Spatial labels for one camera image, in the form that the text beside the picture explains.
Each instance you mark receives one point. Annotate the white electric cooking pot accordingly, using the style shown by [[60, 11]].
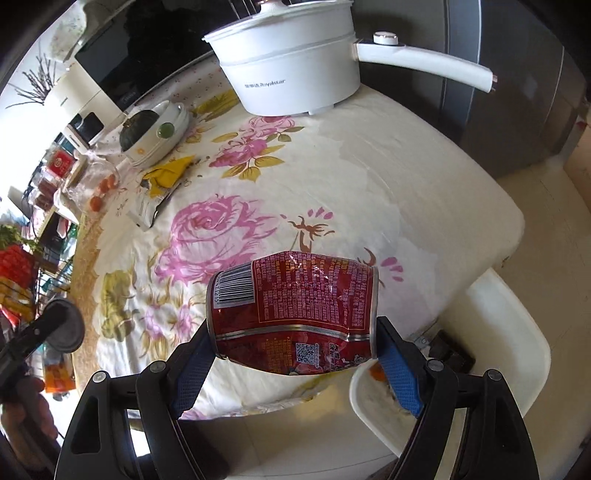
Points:
[[291, 69]]

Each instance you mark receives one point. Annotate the silver foil wrapper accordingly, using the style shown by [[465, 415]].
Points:
[[147, 207]]

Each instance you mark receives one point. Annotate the dark red sausage packet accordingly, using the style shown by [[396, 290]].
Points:
[[42, 194]]

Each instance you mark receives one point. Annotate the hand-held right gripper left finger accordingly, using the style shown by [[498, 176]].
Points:
[[189, 383]]

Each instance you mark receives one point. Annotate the red label box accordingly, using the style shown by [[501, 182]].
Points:
[[61, 165]]

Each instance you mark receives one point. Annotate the black door microwave oven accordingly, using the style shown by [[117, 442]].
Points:
[[138, 60]]

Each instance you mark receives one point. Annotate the person's left hand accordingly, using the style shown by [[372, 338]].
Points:
[[32, 410]]

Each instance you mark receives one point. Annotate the small green round fruit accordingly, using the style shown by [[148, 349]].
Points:
[[165, 131]]

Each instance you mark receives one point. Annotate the small orange fruit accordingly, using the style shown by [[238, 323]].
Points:
[[112, 180], [95, 202], [104, 185]]

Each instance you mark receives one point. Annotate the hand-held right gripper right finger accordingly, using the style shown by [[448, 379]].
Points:
[[401, 383]]

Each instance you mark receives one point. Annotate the glass jar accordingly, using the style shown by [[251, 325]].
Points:
[[87, 184]]

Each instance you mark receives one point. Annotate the small white countertop appliance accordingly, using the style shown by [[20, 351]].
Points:
[[90, 125]]

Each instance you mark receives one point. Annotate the grey refrigerator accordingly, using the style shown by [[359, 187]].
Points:
[[508, 115]]

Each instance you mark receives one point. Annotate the floral tablecloth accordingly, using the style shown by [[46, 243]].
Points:
[[392, 184]]

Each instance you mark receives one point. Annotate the person's left forearm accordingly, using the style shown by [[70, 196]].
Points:
[[27, 464]]

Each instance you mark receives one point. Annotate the white plastic chair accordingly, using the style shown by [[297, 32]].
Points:
[[508, 332]]

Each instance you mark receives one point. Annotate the orange wrapper piece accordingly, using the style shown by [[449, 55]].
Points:
[[375, 371]]

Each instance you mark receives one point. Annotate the dried branches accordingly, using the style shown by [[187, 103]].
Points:
[[34, 85]]

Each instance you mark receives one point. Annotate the white tissue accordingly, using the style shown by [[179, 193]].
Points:
[[385, 399]]

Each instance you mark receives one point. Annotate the cardboard box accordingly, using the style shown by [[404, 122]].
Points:
[[579, 164]]

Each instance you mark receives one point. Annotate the crushed red drink can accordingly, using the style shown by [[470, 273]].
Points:
[[295, 314]]

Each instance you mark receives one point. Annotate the glass pot lid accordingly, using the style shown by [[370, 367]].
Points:
[[277, 21]]

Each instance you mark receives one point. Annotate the orange snack packet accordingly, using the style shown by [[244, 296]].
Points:
[[59, 376]]

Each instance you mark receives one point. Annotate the dark green squash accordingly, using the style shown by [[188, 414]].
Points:
[[136, 131]]

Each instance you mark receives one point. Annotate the green herbs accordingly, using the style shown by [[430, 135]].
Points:
[[14, 237]]

